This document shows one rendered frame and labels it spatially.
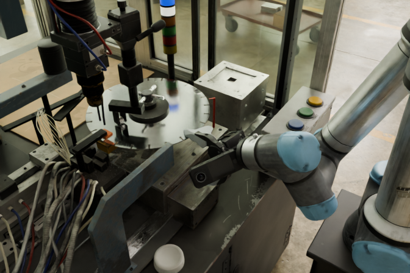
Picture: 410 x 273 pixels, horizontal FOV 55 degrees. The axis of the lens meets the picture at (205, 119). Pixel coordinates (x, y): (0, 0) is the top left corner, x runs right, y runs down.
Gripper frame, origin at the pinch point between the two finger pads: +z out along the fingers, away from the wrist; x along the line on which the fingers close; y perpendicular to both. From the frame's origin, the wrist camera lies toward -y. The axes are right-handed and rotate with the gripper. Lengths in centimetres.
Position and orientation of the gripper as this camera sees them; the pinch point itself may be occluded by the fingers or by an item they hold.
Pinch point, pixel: (193, 159)
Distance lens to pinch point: 99.6
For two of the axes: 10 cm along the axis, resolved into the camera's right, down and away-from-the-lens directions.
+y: 7.1, -4.2, 5.6
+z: -5.8, 1.0, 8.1
